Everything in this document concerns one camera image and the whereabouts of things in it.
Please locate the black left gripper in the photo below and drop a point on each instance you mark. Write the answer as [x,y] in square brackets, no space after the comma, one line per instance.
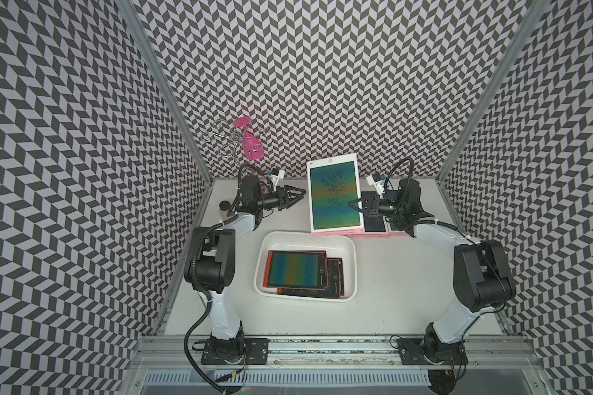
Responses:
[284,199]

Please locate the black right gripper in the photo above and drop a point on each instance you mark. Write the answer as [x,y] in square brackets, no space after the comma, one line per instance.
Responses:
[375,200]

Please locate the pink writing tablet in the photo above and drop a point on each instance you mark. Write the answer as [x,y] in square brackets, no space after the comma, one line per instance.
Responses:
[399,226]
[333,183]
[374,227]

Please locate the white plastic storage box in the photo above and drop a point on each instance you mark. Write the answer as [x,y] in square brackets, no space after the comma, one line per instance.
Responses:
[336,246]

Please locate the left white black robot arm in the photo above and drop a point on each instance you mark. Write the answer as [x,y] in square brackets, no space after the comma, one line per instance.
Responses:
[211,266]

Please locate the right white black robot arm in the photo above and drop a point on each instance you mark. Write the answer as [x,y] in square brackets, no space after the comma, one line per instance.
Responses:
[482,279]

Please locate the red writing tablet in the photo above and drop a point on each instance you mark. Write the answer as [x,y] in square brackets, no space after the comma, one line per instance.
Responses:
[301,270]
[334,289]

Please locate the glass spice jar black lid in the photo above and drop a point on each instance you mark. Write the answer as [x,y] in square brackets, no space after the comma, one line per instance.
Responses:
[225,210]

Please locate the chrome wire jewelry stand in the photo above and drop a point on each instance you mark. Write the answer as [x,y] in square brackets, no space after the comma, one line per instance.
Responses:
[223,136]

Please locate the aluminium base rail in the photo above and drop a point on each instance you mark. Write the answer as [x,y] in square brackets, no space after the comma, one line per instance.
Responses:
[339,352]

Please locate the aluminium corner post left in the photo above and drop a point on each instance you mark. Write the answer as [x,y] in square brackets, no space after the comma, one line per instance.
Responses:
[135,28]

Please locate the aluminium corner post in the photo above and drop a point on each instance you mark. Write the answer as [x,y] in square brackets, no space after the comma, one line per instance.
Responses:
[513,50]
[135,28]

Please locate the aluminium corner post right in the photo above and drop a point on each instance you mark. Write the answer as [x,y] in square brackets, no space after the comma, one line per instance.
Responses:
[513,50]

